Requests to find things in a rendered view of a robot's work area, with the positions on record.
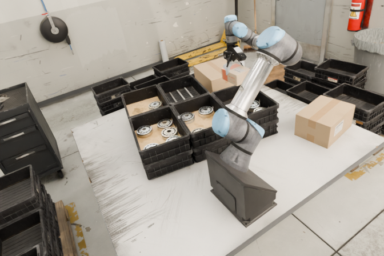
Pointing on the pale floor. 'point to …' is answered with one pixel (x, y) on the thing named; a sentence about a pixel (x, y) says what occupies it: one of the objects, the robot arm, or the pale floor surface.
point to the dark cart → (26, 135)
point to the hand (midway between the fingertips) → (236, 72)
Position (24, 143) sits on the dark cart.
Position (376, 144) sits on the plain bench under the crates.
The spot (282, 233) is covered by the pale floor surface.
